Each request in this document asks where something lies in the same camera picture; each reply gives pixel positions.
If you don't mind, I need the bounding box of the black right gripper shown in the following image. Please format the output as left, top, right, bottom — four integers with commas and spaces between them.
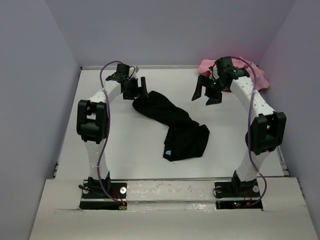
191, 74, 228, 106

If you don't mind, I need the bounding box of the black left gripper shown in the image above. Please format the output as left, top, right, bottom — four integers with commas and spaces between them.
123, 77, 149, 100

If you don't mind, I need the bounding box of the black t-shirt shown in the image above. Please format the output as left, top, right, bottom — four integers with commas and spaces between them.
132, 91, 210, 162

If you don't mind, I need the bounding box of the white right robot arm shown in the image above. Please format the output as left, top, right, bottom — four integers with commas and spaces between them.
192, 56, 287, 198

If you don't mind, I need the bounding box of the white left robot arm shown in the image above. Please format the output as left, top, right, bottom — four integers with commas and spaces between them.
76, 60, 149, 198

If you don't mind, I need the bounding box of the pink t-shirt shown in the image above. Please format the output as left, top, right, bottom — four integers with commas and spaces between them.
197, 56, 270, 91

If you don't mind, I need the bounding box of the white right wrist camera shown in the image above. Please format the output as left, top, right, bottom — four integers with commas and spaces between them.
209, 66, 219, 80

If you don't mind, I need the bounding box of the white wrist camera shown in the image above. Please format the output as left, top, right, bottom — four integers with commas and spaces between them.
209, 66, 219, 80
128, 65, 139, 80

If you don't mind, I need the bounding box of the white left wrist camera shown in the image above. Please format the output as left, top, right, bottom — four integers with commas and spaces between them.
128, 65, 139, 80

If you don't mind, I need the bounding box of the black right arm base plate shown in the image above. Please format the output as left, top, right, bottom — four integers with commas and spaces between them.
212, 181, 263, 210

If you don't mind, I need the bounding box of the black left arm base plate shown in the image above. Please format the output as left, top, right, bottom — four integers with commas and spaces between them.
78, 181, 128, 211

